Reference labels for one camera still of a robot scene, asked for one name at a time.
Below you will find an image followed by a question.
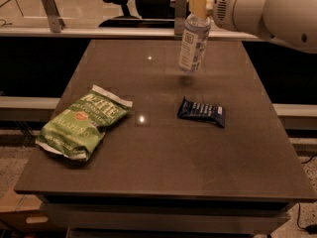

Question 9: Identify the clear blue plastic water bottle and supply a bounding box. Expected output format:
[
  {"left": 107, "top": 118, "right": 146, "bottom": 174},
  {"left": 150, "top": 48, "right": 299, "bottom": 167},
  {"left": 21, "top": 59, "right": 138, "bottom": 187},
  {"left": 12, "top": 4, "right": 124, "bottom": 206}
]
[{"left": 178, "top": 13, "right": 211, "bottom": 73}]

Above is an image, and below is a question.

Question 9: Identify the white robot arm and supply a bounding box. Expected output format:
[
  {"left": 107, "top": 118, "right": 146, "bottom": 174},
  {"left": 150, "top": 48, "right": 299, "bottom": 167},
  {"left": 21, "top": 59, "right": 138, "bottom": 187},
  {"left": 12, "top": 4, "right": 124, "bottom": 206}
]
[{"left": 189, "top": 0, "right": 317, "bottom": 54}]

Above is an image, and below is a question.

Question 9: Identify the blue rxbar blueberry wrapper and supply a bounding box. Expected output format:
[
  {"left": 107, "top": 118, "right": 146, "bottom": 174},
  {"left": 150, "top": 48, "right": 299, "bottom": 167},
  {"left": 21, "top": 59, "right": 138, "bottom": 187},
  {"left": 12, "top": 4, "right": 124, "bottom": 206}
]
[{"left": 177, "top": 98, "right": 226, "bottom": 128}]

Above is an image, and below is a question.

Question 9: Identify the black office chair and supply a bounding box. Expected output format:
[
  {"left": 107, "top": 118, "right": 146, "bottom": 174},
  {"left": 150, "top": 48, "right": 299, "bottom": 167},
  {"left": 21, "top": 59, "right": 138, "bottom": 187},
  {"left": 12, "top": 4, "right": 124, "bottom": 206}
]
[{"left": 100, "top": 0, "right": 189, "bottom": 29}]

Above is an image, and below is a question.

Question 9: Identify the green jalapeno chips bag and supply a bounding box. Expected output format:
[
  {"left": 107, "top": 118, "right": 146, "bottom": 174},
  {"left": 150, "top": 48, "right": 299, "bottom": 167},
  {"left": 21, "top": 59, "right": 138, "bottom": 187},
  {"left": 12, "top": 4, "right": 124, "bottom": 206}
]
[{"left": 36, "top": 85, "right": 133, "bottom": 162}]

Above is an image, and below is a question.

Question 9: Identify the cardboard box under table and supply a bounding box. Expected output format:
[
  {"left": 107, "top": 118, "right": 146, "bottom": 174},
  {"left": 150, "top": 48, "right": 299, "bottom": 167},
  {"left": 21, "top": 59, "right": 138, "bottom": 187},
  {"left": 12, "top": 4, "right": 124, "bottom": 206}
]
[{"left": 0, "top": 186, "right": 58, "bottom": 232}]

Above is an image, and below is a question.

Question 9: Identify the centre metal glass bracket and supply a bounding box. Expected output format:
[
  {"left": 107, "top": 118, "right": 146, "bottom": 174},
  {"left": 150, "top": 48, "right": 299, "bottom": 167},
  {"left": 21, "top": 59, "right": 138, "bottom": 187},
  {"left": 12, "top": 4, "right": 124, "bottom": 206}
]
[{"left": 174, "top": 0, "right": 187, "bottom": 36}]

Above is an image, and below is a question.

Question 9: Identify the metal glass bracket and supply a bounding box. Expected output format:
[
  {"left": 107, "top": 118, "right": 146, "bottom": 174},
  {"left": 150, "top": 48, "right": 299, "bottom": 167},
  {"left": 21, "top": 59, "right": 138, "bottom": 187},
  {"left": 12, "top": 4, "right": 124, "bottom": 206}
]
[
  {"left": 41, "top": 0, "right": 65, "bottom": 33},
  {"left": 174, "top": 0, "right": 187, "bottom": 36}
]

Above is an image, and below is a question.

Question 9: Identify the left metal glass bracket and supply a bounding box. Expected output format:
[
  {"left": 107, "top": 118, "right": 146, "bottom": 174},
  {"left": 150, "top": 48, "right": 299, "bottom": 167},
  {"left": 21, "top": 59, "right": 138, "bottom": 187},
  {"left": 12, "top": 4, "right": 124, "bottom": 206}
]
[{"left": 41, "top": 0, "right": 65, "bottom": 33}]

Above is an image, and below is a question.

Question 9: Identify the black cable on floor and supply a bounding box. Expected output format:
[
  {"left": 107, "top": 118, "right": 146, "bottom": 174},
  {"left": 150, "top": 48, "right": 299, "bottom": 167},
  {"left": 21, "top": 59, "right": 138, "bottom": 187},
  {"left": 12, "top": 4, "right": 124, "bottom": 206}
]
[{"left": 295, "top": 154, "right": 317, "bottom": 234}]

